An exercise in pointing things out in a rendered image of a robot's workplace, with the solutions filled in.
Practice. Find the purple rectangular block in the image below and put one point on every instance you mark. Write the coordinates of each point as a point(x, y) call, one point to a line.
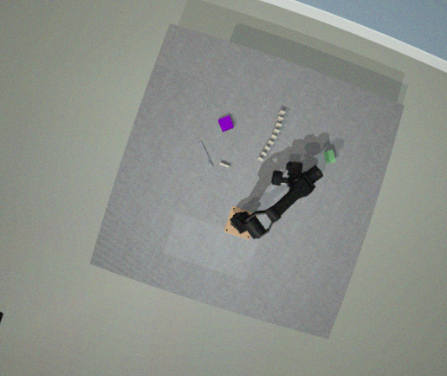
point(225, 123)

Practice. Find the green block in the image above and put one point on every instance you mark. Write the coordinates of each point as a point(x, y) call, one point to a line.
point(329, 156)

